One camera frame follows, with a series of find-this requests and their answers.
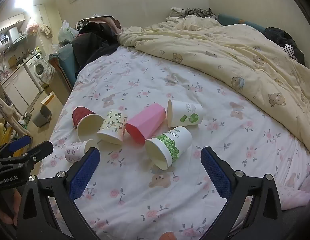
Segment striped cloth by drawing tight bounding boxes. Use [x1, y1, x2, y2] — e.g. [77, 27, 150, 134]
[281, 44, 299, 60]

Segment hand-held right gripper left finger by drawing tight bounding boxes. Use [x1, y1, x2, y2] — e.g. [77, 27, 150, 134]
[16, 147, 100, 240]

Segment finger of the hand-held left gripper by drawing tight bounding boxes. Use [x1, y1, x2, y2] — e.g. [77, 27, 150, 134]
[2, 141, 54, 167]
[0, 135, 32, 158]

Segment beige hanging cloth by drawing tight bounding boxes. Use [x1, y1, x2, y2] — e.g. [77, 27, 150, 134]
[40, 24, 54, 39]

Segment dark plush blanket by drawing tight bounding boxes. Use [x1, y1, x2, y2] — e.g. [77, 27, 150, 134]
[264, 27, 307, 65]

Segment grey waste bin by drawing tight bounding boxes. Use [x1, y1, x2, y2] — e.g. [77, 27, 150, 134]
[32, 104, 52, 128]

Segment small pink print cup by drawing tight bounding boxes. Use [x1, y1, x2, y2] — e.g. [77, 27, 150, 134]
[64, 139, 99, 163]

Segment white cup with tree print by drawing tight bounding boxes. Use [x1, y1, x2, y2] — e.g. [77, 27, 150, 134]
[166, 99, 203, 128]

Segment pink hanging bag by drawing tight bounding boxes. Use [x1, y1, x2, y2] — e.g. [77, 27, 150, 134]
[26, 17, 39, 34]

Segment white wall cabinets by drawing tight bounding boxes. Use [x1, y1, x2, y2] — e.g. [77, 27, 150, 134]
[0, 12, 26, 34]

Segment dark clothing pile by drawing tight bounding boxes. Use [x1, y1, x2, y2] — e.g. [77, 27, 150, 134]
[72, 15, 123, 71]

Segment white pillow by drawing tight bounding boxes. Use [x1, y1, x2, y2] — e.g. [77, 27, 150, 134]
[166, 7, 188, 22]

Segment white plastic bag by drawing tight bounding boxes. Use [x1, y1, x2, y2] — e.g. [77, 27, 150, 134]
[57, 20, 79, 43]

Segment yellow stool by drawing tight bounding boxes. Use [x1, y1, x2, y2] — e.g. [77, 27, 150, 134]
[0, 121, 13, 148]

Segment person's left hand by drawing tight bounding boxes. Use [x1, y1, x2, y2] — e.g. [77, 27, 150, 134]
[0, 190, 22, 227]

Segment white washing machine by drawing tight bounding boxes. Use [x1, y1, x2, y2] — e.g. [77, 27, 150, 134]
[24, 52, 50, 83]

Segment yellow cartoon print cup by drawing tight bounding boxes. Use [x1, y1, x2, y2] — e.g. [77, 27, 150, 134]
[96, 109, 128, 145]

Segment pink plastic cup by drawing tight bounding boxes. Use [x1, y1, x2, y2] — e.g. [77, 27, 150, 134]
[125, 103, 167, 145]

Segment white cup with green band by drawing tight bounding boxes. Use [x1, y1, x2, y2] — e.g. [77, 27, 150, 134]
[144, 126, 193, 170]

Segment floral bed sheet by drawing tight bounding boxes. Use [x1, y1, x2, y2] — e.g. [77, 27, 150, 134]
[39, 46, 310, 240]

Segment dark patterned cloth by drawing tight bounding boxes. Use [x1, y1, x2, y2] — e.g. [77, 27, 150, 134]
[184, 7, 218, 19]

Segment yellow bear print duvet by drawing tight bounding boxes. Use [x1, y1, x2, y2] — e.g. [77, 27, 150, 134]
[117, 15, 310, 155]

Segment red paper cup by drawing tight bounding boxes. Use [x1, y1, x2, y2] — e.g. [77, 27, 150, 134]
[72, 106, 105, 142]

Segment white water heater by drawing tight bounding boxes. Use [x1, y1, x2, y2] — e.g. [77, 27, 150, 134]
[0, 36, 11, 55]

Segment white kitchen cabinet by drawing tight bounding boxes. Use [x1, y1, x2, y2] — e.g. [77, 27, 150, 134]
[1, 66, 42, 108]

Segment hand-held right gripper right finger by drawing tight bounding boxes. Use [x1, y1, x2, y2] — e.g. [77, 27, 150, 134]
[200, 147, 283, 240]

